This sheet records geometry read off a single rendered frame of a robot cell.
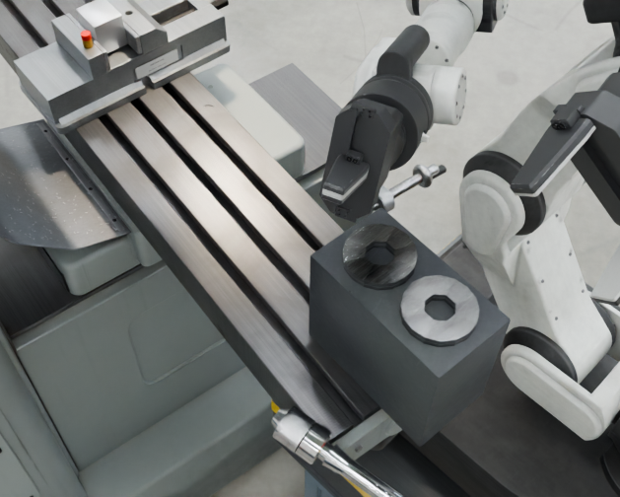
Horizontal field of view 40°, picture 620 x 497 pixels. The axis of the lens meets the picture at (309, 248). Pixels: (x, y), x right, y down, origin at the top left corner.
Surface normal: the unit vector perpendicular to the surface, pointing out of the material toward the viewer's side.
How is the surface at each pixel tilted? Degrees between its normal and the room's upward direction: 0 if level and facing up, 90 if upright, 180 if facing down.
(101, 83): 90
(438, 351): 0
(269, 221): 0
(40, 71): 0
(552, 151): 44
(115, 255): 90
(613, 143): 104
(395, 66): 71
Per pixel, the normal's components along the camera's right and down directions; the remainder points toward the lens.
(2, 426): 0.60, 0.63
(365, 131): -0.36, 0.50
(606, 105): -0.11, -0.40
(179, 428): 0.01, -0.60
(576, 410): -0.71, 0.56
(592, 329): 0.47, -0.09
